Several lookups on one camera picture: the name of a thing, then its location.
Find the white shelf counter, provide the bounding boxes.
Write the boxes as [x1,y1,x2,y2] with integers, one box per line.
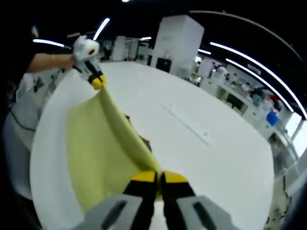
[215,83,249,115]

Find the black box at pillar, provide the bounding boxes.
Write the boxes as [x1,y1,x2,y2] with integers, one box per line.
[155,57,173,72]

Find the black cable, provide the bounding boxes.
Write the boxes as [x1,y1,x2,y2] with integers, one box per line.
[9,105,36,132]

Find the blue container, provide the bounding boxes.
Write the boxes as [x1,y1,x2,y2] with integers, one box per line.
[266,111,279,127]

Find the person's left hand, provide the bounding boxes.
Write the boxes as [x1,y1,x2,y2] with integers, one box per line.
[53,53,78,70]

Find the white cabinet unit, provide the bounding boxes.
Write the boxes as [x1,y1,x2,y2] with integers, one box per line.
[112,35,140,62]

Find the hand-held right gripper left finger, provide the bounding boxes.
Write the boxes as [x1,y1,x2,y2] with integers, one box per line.
[71,171,158,230]

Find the large white square pillar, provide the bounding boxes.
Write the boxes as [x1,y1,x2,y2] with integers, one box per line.
[153,14,205,77]

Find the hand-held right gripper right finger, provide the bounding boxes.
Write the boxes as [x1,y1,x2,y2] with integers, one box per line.
[161,170,238,230]

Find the yellow and blue garment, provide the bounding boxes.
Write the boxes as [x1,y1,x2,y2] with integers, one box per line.
[66,83,164,213]

